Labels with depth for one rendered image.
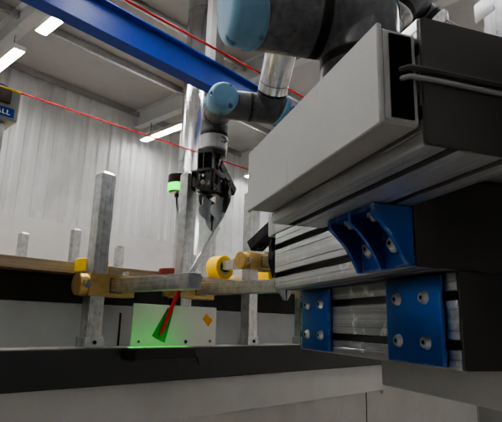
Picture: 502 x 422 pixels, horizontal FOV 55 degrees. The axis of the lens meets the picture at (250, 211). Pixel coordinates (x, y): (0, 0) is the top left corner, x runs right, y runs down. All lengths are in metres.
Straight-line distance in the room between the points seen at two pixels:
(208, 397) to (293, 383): 0.35
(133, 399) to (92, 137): 8.72
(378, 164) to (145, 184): 9.95
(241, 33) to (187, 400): 0.94
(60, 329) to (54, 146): 8.12
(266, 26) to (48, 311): 0.92
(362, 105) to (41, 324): 1.12
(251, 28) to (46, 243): 8.41
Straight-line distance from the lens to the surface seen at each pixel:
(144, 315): 1.21
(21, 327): 1.32
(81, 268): 1.25
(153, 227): 10.24
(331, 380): 1.80
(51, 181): 9.22
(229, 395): 1.43
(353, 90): 0.34
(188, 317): 1.29
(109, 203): 1.19
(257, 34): 0.71
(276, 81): 1.22
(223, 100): 1.21
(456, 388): 0.64
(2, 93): 1.12
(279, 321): 1.87
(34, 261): 1.27
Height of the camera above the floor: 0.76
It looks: 13 degrees up
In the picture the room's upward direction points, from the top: 2 degrees clockwise
